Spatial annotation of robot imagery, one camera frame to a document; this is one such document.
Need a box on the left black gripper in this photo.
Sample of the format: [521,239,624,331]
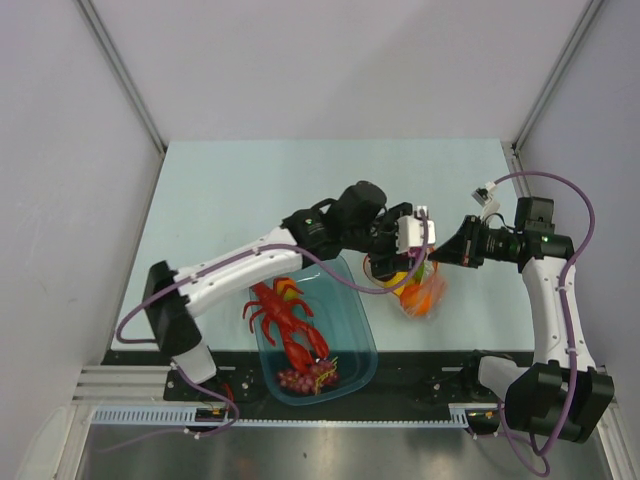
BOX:
[342,203,415,277]

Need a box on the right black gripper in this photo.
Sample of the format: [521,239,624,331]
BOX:
[429,215,517,269]

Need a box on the yellow toy mango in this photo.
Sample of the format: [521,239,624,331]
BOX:
[383,272,414,297]

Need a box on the green toy fruit slice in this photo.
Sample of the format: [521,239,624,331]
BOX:
[411,261,433,285]

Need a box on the clear zip top bag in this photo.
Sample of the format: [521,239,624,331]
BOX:
[392,260,448,318]

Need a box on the toy orange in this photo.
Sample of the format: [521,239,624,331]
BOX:
[400,285,442,317]

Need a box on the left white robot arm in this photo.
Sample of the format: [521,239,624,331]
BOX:
[142,181,435,400]

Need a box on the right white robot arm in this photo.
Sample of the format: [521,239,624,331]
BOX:
[429,197,614,443]

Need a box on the teal plastic container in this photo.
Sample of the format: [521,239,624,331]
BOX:
[243,265,378,407]

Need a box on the small yellow green toy fruit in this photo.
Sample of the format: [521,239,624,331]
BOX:
[272,277,303,301]

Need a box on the red toy lobster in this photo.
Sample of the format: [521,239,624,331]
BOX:
[242,282,330,373]

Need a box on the toy grape bunch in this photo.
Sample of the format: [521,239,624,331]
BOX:
[276,357,340,395]

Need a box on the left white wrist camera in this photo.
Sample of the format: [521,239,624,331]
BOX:
[396,205,437,254]

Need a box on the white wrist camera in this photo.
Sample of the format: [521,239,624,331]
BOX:
[396,205,437,254]
[472,181,500,220]

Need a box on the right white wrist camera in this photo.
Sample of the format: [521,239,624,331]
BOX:
[472,181,500,220]

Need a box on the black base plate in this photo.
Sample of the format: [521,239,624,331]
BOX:
[102,348,539,422]

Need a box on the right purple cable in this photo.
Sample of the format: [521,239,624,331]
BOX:
[492,171,597,476]

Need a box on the purple cable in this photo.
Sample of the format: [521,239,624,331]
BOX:
[492,171,597,476]
[117,209,431,441]

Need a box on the white cable duct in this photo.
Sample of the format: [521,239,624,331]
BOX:
[92,403,474,429]

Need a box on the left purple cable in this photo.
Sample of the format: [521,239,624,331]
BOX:
[117,209,431,441]

